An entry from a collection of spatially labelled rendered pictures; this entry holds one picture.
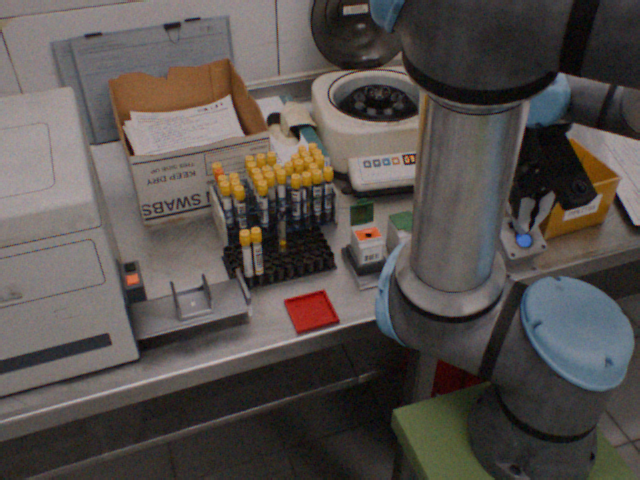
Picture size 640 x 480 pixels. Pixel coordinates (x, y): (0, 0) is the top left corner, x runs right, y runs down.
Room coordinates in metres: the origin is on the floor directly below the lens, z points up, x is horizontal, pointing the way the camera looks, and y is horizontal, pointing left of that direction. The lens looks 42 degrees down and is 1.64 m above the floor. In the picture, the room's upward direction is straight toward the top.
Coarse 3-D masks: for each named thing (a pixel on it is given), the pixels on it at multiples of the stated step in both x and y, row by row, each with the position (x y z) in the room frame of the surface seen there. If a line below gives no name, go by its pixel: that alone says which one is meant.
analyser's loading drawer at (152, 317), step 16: (240, 272) 0.72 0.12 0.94; (192, 288) 0.69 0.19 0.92; (208, 288) 0.67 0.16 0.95; (224, 288) 0.70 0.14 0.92; (240, 288) 0.70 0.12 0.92; (144, 304) 0.67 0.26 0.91; (160, 304) 0.67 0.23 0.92; (176, 304) 0.64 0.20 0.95; (208, 304) 0.67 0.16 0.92; (224, 304) 0.67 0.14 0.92; (240, 304) 0.67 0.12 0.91; (144, 320) 0.64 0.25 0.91; (160, 320) 0.64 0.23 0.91; (176, 320) 0.64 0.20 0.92; (192, 320) 0.64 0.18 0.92; (208, 320) 0.65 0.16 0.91; (144, 336) 0.61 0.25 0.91
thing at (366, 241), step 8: (368, 224) 0.81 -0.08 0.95; (352, 232) 0.80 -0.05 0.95; (360, 232) 0.79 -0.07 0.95; (368, 232) 0.79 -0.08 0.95; (376, 232) 0.79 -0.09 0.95; (352, 240) 0.79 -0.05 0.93; (360, 240) 0.77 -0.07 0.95; (368, 240) 0.77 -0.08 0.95; (376, 240) 0.78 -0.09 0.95; (352, 248) 0.79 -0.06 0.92; (360, 248) 0.76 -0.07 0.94; (368, 248) 0.76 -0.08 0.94; (376, 248) 0.77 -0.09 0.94; (360, 256) 0.76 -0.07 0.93; (368, 256) 0.76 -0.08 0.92; (376, 256) 0.77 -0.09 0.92; (360, 264) 0.76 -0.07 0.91
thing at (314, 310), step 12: (288, 300) 0.71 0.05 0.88; (300, 300) 0.71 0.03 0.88; (312, 300) 0.71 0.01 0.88; (324, 300) 0.71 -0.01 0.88; (288, 312) 0.69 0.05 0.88; (300, 312) 0.69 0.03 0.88; (312, 312) 0.69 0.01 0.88; (324, 312) 0.69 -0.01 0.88; (300, 324) 0.66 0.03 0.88; (312, 324) 0.66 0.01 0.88; (324, 324) 0.66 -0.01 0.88
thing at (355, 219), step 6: (366, 198) 0.82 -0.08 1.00; (360, 204) 0.81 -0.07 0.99; (366, 204) 0.82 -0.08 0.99; (372, 204) 0.82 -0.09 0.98; (354, 210) 0.81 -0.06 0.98; (360, 210) 0.81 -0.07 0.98; (366, 210) 0.82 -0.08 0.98; (372, 210) 0.82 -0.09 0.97; (354, 216) 0.81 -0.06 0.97; (360, 216) 0.81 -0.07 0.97; (366, 216) 0.82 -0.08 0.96; (372, 216) 0.82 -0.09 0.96; (354, 222) 0.81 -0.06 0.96; (360, 222) 0.81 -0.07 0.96; (366, 222) 0.81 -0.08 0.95
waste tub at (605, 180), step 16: (576, 144) 1.01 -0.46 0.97; (592, 160) 0.97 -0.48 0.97; (592, 176) 0.96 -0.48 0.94; (608, 176) 0.93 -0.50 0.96; (608, 192) 0.90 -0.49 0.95; (560, 208) 0.86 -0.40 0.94; (576, 208) 0.88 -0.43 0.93; (592, 208) 0.89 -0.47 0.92; (608, 208) 0.90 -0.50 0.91; (544, 224) 0.86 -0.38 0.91; (560, 224) 0.87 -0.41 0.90; (576, 224) 0.88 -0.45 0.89; (592, 224) 0.89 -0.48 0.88
